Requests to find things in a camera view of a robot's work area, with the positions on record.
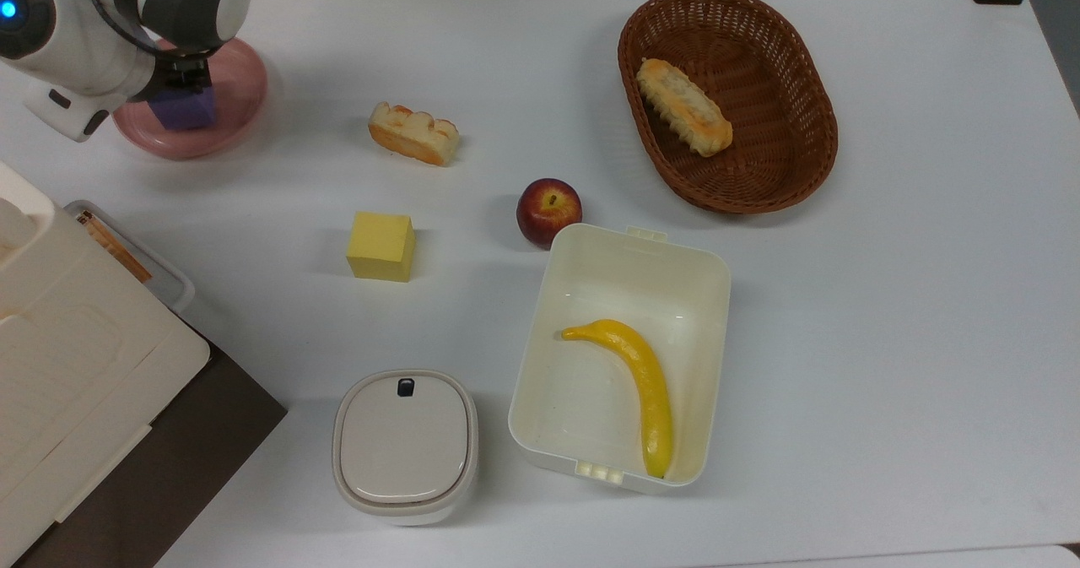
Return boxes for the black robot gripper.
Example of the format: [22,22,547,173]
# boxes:
[145,43,213,105]

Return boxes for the purple cube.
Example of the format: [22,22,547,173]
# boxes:
[149,85,218,133]

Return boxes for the yellow cube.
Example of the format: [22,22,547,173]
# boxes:
[346,211,417,283]

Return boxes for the pink round plate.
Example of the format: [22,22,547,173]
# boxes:
[112,38,269,161]

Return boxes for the clear plastic storage box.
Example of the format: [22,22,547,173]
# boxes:
[63,200,197,316]

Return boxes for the toasted bread slice chunk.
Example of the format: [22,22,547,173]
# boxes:
[368,101,462,167]

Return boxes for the large cream plastic appliance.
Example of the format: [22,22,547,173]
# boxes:
[0,161,212,567]

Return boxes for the red apple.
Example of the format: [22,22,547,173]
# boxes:
[516,178,584,249]

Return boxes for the closed white lidded container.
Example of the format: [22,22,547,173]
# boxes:
[331,370,480,527]

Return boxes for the long bread roll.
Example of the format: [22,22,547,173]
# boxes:
[635,57,734,159]

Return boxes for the open cream plastic container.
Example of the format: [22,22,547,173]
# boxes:
[507,223,732,495]

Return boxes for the yellow banana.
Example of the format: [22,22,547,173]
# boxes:
[561,319,675,479]

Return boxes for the brown wicker basket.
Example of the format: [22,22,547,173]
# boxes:
[617,0,840,215]

